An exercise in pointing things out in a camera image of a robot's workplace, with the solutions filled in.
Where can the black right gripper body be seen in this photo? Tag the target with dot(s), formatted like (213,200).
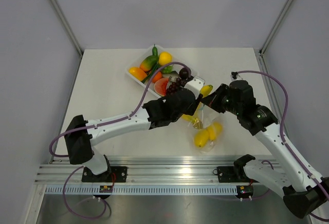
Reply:
(222,101)

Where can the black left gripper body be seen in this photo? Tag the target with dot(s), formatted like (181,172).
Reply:
(189,111)

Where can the yellow lemon toy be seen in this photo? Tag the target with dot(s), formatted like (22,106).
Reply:
(201,138)
(164,58)

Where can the clear zip bag teal zipper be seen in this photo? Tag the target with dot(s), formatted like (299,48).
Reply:
(206,117)

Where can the yellow banana toy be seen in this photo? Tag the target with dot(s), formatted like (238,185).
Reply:
(206,90)
(192,118)

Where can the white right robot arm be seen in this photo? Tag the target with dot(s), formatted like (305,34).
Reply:
(301,187)

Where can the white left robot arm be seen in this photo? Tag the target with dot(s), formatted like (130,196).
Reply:
(83,135)

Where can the dark grape bunch toy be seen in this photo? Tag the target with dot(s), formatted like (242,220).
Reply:
(175,85)

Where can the watermelon slice toy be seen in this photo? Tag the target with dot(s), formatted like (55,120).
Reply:
(160,86)

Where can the orange carrot toy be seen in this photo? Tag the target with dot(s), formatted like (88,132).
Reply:
(157,77)

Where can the dark purple passionfruit toy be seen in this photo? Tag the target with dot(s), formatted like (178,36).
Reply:
(184,74)

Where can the green bean toy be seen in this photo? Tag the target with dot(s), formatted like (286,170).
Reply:
(151,72)

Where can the yellow orange mango toy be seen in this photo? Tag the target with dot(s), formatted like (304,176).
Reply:
(138,73)

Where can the green orange mango toy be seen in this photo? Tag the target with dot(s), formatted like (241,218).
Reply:
(148,63)

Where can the white perforated plastic basket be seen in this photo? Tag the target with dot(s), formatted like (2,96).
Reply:
(148,52)

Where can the green chili pepper toy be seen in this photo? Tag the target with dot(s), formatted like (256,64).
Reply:
(155,51)

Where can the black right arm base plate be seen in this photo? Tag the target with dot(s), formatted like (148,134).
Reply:
(226,174)

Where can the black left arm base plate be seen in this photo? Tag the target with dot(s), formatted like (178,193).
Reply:
(117,174)

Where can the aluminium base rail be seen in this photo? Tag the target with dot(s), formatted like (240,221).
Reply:
(172,170)

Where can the right aluminium frame post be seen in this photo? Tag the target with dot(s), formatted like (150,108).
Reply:
(276,26)

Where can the aluminium frame post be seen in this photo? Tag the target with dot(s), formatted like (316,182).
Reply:
(276,26)
(64,22)

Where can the white slotted cable duct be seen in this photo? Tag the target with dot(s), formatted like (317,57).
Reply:
(199,190)

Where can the left aluminium frame post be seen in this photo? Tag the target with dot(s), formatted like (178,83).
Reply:
(64,22)

